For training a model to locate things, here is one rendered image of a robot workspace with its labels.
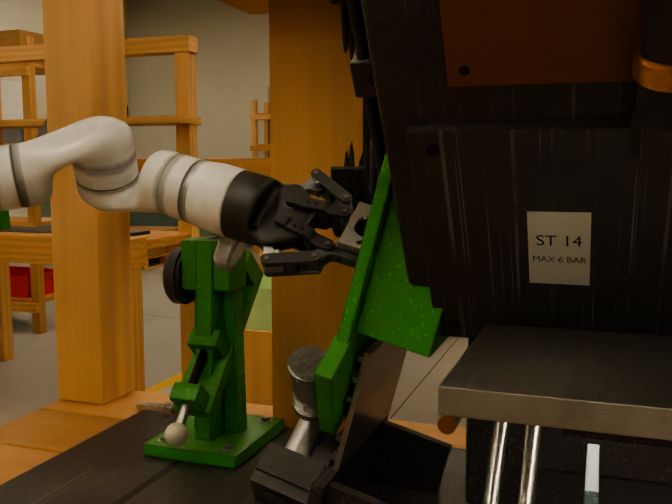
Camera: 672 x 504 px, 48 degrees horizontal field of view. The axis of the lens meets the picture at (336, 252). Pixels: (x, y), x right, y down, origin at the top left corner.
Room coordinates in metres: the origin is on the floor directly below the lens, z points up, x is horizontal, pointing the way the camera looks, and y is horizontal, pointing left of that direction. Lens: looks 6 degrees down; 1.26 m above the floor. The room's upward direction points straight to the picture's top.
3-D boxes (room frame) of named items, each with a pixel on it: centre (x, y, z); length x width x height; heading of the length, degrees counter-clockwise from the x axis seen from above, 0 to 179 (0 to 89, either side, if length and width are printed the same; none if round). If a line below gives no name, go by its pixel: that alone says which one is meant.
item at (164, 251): (9.87, 2.55, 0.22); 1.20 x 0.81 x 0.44; 164
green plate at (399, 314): (0.69, -0.07, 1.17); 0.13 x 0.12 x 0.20; 71
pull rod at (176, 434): (0.89, 0.19, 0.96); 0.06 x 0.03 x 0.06; 161
